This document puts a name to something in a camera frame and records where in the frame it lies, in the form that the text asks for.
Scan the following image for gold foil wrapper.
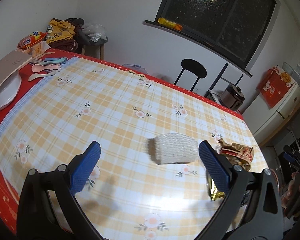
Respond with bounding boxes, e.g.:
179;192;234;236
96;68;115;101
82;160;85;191
206;172;225;201

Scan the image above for brown red wrapper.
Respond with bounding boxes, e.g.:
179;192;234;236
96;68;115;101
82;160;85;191
218;138;254;171

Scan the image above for red yellow snack bag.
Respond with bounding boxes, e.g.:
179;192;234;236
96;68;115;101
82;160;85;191
17;31;47;50

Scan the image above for dark window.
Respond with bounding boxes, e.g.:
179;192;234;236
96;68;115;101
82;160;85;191
144;0;276;76

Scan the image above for yellow snack packet on sill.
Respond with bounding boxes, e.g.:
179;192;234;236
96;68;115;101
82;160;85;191
157;17;183;31

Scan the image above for yellow plaid floral tablecloth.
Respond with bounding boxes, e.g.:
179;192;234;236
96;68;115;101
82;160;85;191
0;54;267;239

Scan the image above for brown electric pressure cooker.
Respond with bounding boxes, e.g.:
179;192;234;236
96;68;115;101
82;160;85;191
219;85;245;112

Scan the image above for clear plastic bag on stool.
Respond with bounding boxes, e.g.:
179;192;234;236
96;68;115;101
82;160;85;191
82;23;107;42

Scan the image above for white plate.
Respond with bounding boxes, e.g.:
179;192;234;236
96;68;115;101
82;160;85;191
0;71;21;110

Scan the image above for white refrigerator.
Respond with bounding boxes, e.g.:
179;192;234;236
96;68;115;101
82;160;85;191
243;83;300;145

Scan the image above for white foam net sleeve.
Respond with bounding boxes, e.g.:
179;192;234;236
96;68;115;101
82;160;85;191
147;133;199;165

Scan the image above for black round stool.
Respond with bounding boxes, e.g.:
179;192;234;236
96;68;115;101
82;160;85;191
174;59;207;92

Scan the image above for yellow clothing pile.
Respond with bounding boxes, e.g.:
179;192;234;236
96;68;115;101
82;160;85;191
45;18;76;44

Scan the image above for pastel plastic spoons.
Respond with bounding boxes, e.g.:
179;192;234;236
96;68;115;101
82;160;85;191
28;57;68;82

